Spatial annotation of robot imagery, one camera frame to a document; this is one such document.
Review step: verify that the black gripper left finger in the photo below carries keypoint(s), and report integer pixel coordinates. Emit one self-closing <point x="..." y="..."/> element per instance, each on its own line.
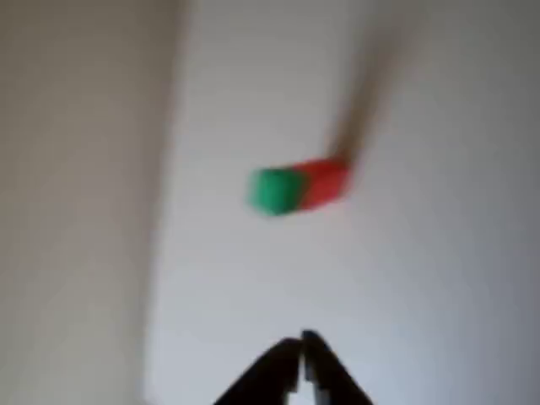
<point x="274" y="371"/>

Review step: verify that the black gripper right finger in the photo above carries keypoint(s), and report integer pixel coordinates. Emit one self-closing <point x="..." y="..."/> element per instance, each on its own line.
<point x="329" y="375"/>

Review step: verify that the green block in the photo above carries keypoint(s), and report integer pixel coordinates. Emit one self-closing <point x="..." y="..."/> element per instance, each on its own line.
<point x="274" y="190"/>

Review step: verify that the red block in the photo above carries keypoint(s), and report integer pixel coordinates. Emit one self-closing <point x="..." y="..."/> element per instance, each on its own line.
<point x="316" y="185"/>
<point x="339" y="179"/>

